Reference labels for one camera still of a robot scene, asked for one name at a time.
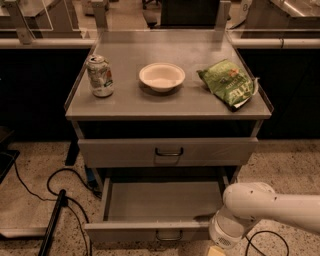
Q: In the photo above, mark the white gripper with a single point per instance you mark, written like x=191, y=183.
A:
x=222, y=236

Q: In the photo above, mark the grey drawer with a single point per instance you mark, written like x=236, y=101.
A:
x=156, y=209
x=158, y=152

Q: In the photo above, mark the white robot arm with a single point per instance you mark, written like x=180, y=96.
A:
x=246, y=204

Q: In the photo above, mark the grey drawer cabinet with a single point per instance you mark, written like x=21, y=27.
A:
x=135, y=111

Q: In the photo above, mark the green chip bag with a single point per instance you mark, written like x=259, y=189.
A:
x=230, y=83

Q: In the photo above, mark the black power strip bar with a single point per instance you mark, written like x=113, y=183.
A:
x=46, y=243

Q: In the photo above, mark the white paper bowl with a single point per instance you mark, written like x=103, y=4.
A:
x=162, y=77

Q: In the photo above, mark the crushed white soda can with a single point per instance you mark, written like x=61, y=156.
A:
x=99, y=74

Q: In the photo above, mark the dark object at left edge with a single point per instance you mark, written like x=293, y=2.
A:
x=7, y=156

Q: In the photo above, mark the white horizontal rail pipe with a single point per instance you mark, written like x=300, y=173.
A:
x=272, y=43

